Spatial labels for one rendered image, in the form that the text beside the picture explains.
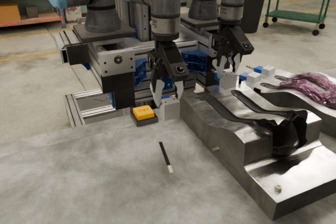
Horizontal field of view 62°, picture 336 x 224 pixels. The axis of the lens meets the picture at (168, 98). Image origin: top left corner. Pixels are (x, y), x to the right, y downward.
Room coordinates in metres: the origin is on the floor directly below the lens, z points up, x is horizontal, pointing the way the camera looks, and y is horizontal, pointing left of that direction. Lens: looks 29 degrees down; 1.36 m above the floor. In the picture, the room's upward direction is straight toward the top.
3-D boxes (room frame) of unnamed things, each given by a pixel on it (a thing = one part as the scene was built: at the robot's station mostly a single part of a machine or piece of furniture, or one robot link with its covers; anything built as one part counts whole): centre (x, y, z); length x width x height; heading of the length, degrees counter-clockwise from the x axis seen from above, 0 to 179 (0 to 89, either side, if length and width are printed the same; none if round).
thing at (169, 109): (0.75, 0.01, 0.93); 0.13 x 0.05 x 0.05; 24
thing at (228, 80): (0.98, -0.20, 0.91); 0.13 x 0.05 x 0.05; 24
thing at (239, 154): (0.70, -0.26, 0.87); 0.50 x 0.26 x 0.14; 24
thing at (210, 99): (0.72, -0.26, 0.92); 0.35 x 0.16 x 0.09; 24
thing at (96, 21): (1.19, 0.27, 1.09); 0.15 x 0.15 x 0.10
